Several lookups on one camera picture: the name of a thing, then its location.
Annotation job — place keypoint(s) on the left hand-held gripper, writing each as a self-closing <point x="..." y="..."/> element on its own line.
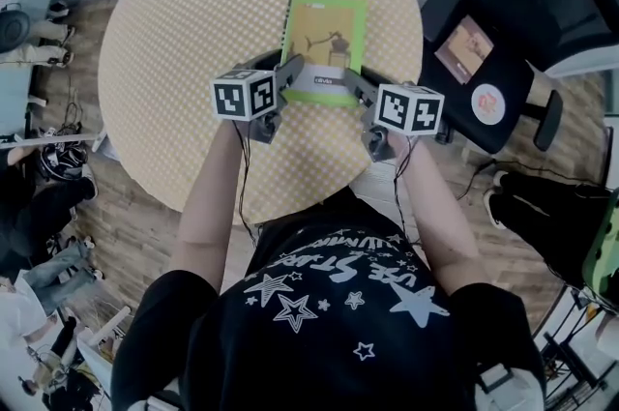
<point x="242" y="97"/>

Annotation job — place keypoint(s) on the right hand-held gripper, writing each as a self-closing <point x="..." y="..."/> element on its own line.
<point x="411" y="109"/>

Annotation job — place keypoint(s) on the green book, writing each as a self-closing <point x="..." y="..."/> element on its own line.
<point x="324" y="27"/>

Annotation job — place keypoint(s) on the person's right forearm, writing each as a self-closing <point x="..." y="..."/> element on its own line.
<point x="440" y="215"/>

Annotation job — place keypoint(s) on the person's left forearm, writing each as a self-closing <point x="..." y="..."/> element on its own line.
<point x="208" y="206"/>

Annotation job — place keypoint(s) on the round table yellow dotted cloth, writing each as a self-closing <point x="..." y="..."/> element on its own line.
<point x="184" y="37"/>

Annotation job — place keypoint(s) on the round white red disc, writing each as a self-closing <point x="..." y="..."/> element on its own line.
<point x="489" y="103"/>

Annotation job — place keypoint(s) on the person's black trousers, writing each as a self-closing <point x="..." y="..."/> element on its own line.
<point x="345" y="206"/>

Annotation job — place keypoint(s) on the person's black star t-shirt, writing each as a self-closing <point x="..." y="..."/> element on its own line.
<point x="314" y="341"/>

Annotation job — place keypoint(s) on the white desk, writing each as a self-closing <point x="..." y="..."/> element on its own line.
<point x="97" y="365"/>
<point x="14" y="99"/>

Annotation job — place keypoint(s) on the green printed bag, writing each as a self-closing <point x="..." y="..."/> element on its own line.
<point x="604" y="254"/>

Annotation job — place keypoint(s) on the black metal rack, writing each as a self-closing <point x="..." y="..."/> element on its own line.
<point x="575" y="361"/>

